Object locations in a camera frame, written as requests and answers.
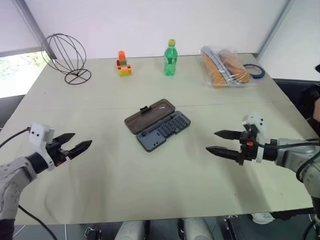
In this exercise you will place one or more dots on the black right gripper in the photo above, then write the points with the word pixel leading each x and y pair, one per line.
pixel 248 150

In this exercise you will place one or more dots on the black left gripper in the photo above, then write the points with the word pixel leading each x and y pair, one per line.
pixel 56 153

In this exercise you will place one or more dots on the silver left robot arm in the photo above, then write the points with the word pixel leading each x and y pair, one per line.
pixel 10 180

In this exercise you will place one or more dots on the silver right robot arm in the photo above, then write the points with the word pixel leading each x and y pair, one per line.
pixel 290 150

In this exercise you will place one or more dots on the grey tool case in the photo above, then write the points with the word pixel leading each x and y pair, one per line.
pixel 155 125

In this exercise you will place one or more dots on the clear bag of bread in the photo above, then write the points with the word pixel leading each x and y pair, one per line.
pixel 220 70

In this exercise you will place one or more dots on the blue tape roll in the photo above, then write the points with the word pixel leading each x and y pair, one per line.
pixel 260 74

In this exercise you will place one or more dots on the white shoe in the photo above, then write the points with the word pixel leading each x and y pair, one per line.
pixel 262 217

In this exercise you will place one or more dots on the dark furniture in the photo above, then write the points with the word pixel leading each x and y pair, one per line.
pixel 297 97

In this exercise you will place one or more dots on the grey rounded shape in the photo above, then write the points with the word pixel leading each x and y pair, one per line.
pixel 131 231
pixel 197 230

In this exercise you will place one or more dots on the colourful toy brick stack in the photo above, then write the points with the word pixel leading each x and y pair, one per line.
pixel 123 66

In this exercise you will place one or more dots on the green plastic bottle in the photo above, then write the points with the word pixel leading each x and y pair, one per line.
pixel 170 60

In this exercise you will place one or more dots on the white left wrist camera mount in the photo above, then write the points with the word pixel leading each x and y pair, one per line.
pixel 37 135

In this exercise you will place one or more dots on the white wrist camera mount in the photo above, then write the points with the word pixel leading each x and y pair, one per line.
pixel 257 122
pixel 37 135

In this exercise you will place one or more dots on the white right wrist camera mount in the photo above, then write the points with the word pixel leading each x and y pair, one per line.
pixel 257 122

